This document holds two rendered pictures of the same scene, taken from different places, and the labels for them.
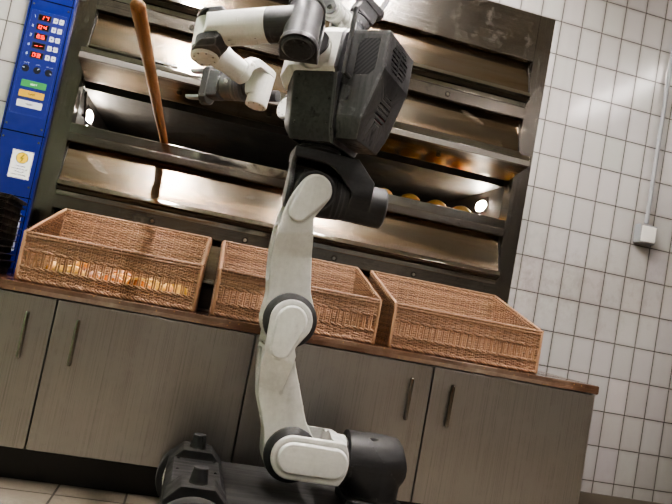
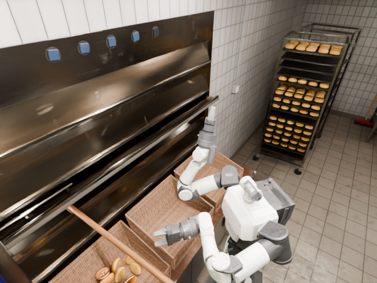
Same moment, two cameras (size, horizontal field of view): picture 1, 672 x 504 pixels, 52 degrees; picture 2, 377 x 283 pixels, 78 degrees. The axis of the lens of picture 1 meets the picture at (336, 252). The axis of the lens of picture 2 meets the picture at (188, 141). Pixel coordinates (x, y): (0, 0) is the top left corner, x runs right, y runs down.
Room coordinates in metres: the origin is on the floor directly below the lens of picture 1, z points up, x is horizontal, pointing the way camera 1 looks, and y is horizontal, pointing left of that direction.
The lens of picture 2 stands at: (1.52, 0.89, 2.31)
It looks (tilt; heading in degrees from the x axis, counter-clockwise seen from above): 35 degrees down; 315
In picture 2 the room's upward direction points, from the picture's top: 1 degrees clockwise
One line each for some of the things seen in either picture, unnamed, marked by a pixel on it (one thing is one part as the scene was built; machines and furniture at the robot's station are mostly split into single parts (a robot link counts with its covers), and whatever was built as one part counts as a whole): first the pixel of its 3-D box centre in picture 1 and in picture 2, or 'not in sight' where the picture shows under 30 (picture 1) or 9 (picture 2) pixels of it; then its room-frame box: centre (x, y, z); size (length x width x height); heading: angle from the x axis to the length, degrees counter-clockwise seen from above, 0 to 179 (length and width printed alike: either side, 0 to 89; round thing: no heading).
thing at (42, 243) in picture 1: (124, 255); (114, 279); (2.37, 0.71, 0.72); 0.56 x 0.49 x 0.28; 100
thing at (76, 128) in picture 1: (299, 179); (138, 162); (2.76, 0.20, 1.16); 1.80 x 0.06 x 0.04; 101
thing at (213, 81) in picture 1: (221, 85); (178, 232); (2.05, 0.44, 1.28); 0.12 x 0.10 x 0.13; 66
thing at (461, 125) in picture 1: (318, 89); (134, 119); (2.74, 0.19, 1.54); 1.79 x 0.11 x 0.19; 101
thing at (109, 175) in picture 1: (294, 213); (142, 177); (2.74, 0.19, 1.02); 1.79 x 0.11 x 0.19; 101
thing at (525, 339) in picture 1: (447, 318); (210, 174); (2.59, -0.46, 0.72); 0.56 x 0.49 x 0.28; 100
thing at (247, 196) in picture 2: (338, 22); (249, 189); (1.88, 0.11, 1.47); 0.10 x 0.07 x 0.09; 156
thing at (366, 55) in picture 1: (344, 90); (254, 213); (1.85, 0.06, 1.27); 0.34 x 0.30 x 0.36; 156
